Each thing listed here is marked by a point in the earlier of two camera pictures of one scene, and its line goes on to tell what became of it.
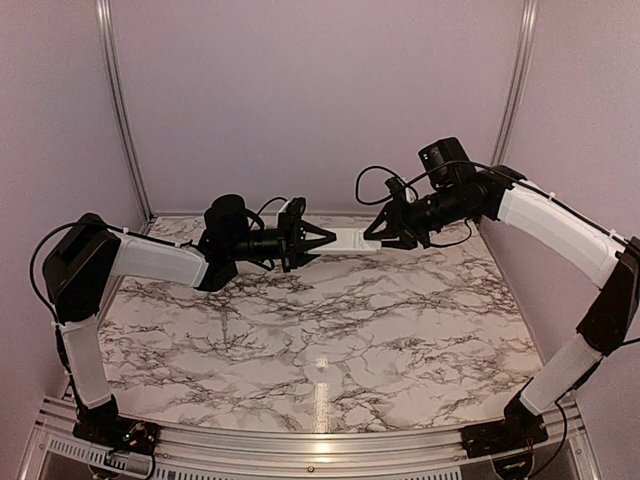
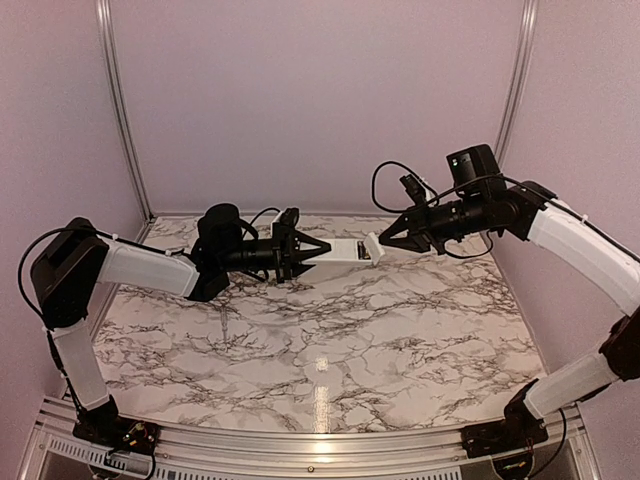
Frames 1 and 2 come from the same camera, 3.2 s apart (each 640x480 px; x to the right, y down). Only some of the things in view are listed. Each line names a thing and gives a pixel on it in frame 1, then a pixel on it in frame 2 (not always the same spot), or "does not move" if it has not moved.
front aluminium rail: (571, 450) does not move
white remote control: (348, 240) -> (344, 252)
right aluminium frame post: (516, 86) does not move
